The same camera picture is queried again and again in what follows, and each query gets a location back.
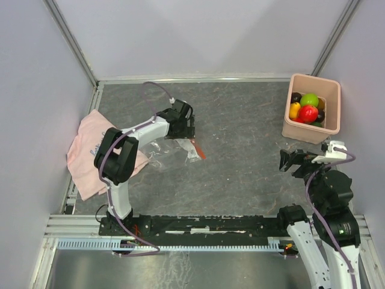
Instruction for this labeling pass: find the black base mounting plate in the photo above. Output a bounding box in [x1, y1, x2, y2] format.
[99, 214, 289, 247]

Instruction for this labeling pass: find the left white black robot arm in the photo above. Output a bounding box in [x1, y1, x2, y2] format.
[94, 99, 195, 235]

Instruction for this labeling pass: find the clear zip top bag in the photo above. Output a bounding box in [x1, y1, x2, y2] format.
[140, 138, 206, 171]

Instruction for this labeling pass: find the pink folded cloth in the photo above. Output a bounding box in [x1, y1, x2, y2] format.
[66, 108, 150, 201]

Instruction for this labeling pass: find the pink plastic bin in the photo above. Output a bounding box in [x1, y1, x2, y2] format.
[282, 73, 341, 144]

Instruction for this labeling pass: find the red apple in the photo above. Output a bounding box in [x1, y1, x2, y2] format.
[298, 105, 318, 123]

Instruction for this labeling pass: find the yellow lemon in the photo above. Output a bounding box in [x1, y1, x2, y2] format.
[289, 102, 301, 120]

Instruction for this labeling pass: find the aluminium frame rail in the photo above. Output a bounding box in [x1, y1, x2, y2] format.
[98, 77, 291, 85]

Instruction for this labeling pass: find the small red fruit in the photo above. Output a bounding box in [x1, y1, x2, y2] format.
[292, 117, 304, 123]

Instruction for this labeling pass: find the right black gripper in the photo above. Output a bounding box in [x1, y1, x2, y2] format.
[277, 148, 333, 209]

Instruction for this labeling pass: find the light blue cable duct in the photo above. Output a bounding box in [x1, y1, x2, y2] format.
[56, 237, 285, 251]

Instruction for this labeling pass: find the green apple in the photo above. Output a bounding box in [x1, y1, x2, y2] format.
[300, 93, 319, 107]

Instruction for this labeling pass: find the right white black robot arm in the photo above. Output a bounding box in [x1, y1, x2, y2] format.
[276, 143, 361, 288]

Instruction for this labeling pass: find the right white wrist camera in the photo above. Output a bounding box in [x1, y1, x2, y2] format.
[311, 140, 347, 164]

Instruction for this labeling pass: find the dark green fruit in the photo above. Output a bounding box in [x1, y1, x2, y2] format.
[310, 122, 323, 128]

